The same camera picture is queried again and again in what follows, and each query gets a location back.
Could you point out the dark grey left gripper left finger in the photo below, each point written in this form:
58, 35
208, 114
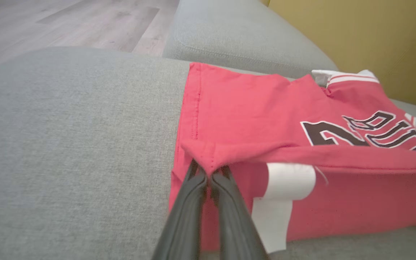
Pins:
186, 220

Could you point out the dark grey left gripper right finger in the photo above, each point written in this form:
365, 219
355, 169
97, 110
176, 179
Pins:
235, 220

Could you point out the red basketball jersey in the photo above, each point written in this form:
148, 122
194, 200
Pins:
251, 108

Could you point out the grey fabric sofa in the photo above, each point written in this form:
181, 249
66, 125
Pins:
67, 144

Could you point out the grey sofa seat cushion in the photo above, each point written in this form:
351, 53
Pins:
237, 36

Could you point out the large yellow cushion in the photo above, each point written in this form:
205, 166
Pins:
374, 36

